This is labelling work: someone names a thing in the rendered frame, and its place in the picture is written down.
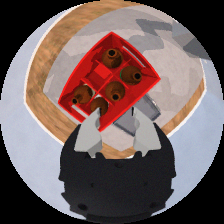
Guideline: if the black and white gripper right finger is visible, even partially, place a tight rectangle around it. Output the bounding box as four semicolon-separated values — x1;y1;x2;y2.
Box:
132;107;176;178

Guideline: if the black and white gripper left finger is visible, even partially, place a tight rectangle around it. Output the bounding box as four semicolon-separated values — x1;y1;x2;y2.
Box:
58;107;103;182

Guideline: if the red crate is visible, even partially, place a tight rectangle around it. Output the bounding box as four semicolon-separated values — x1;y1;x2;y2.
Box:
58;32;161;132

